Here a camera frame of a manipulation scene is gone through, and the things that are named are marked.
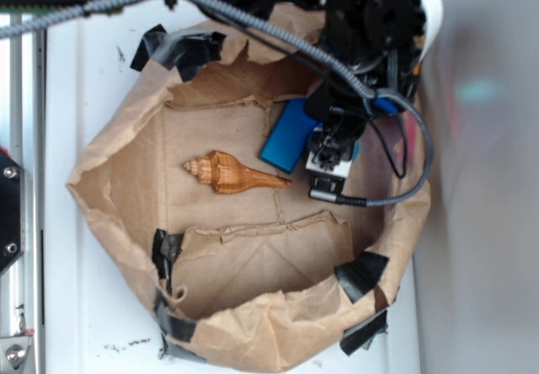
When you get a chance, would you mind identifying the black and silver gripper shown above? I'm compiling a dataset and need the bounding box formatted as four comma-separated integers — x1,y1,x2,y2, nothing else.
304,83,370,200

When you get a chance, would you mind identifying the blue ball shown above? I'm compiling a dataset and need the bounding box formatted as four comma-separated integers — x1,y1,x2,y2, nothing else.
351,141,360,163

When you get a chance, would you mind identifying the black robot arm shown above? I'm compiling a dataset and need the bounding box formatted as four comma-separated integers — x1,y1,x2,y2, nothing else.
166,0,441,207

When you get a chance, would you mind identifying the blue rectangular block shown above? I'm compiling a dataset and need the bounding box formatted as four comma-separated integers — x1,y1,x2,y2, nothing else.
259,98,318,174

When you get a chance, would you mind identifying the brown spiral seashell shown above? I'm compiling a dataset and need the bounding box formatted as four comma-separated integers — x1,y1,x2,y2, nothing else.
183,151,291,195

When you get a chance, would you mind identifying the brown paper bag tray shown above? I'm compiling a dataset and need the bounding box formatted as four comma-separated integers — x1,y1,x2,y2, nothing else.
67,21,431,372

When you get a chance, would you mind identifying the grey braided cable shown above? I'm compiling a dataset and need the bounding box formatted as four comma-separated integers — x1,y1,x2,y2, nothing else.
0,0,436,209

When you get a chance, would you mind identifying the aluminium frame rail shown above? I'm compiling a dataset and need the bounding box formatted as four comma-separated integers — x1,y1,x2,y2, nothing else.
1,31,46,373

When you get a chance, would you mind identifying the black mounting bracket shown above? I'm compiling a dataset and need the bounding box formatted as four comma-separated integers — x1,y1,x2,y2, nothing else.
0,147,25,276

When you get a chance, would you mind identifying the silver corner bracket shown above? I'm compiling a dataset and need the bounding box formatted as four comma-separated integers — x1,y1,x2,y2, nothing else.
1,334,33,374

